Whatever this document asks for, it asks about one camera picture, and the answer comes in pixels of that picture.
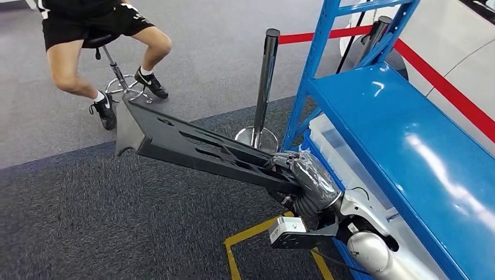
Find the chrome stanchion post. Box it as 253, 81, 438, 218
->
361, 15, 393, 65
235, 28, 281, 153

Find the person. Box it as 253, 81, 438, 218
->
37, 0, 173, 131

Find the red barrier belt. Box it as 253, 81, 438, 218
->
393, 38, 495, 134
278, 24, 374, 45

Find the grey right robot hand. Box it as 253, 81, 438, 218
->
267, 150, 345, 211

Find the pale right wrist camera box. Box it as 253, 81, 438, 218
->
267, 215, 340, 251

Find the blue metal shelf rack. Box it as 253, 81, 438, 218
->
280, 0, 495, 280

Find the long black plastic part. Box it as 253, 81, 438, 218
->
115, 92, 306, 196

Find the yellow floor tape square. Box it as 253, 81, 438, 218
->
224, 210, 335, 280

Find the thin black rod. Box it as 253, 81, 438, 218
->
335, 0, 368, 74

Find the clear plastic storage bin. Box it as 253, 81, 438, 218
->
308, 113, 401, 217

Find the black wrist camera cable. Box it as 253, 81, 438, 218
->
311, 247, 362, 276

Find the black seat chrome stool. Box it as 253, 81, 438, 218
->
83, 34, 154, 104

